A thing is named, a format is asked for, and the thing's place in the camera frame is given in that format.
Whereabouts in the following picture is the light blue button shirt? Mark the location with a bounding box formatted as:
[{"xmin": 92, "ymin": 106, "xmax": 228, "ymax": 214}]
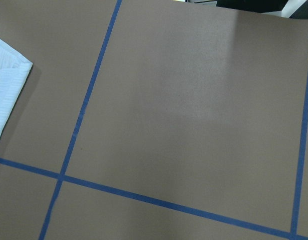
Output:
[{"xmin": 0, "ymin": 39, "xmax": 33, "ymax": 138}]

